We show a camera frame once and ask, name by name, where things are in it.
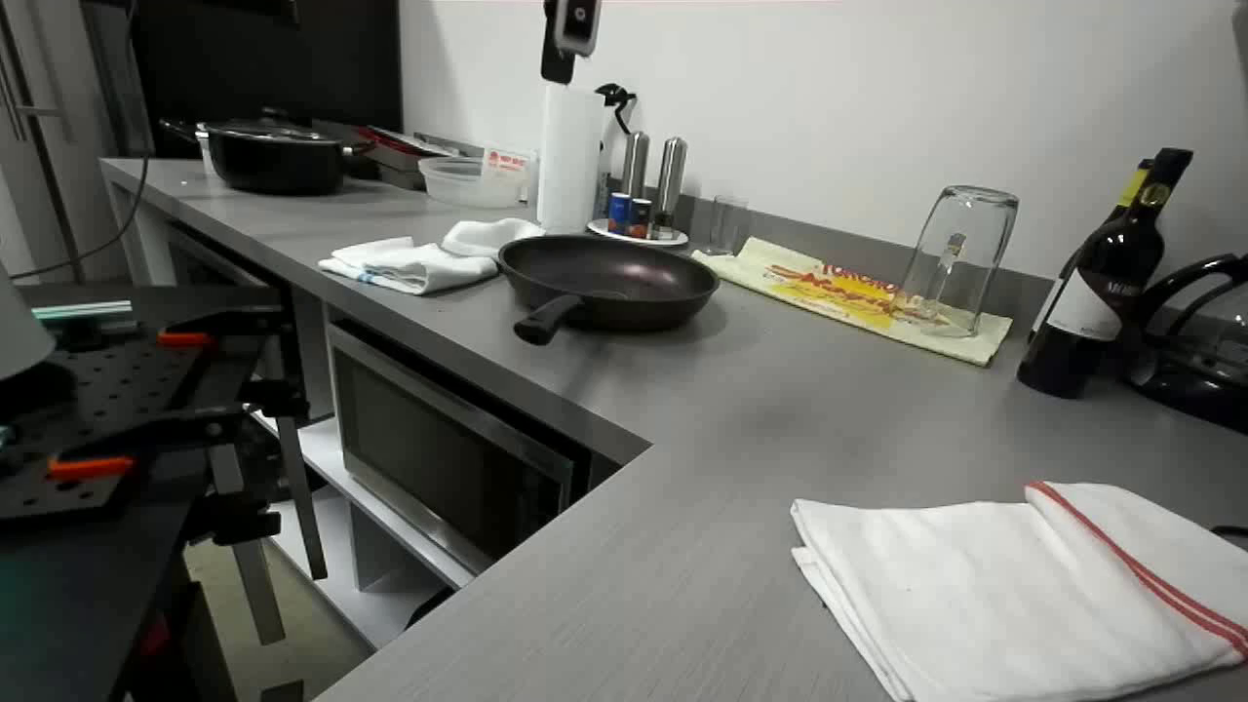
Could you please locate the white paper towel roll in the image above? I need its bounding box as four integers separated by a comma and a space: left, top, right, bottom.
534, 80, 604, 237

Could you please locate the black perforated workbench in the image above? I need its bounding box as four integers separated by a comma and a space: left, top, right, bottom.
0, 279, 331, 702

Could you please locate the dark nonstick frying pan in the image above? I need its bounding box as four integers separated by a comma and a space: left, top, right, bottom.
496, 232, 721, 349

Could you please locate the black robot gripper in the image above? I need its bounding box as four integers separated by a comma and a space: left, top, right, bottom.
539, 0, 604, 89

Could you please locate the clear upturned drinking glass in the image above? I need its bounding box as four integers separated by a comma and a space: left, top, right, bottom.
897, 185, 1024, 345

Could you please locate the yellow printed place mat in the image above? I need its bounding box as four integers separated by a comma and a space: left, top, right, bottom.
691, 233, 1016, 372

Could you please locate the white plastic food container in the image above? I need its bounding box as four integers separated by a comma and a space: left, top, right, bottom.
414, 146, 539, 212

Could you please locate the orange handled black clamp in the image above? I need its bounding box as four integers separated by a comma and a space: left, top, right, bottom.
41, 450, 141, 488
153, 325, 218, 357

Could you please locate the tall steel grinder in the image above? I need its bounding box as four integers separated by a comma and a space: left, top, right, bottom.
651, 133, 691, 225
619, 129, 656, 202

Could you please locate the black cooking pot with lid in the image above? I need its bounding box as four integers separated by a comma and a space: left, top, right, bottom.
191, 115, 355, 198

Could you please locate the folded red striped white towel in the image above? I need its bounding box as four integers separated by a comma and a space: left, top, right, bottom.
784, 478, 1248, 702

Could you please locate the dark wine bottle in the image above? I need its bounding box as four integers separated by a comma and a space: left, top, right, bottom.
1015, 146, 1196, 401

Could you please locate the black electric kettle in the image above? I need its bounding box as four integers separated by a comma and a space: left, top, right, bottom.
1119, 251, 1248, 436

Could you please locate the small round white tray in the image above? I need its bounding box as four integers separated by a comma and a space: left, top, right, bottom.
585, 214, 694, 253

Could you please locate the silver built-in microwave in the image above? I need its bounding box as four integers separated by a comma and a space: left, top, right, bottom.
322, 320, 585, 578

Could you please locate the dark glass panel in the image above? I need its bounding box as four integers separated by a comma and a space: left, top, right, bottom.
125, 0, 404, 138

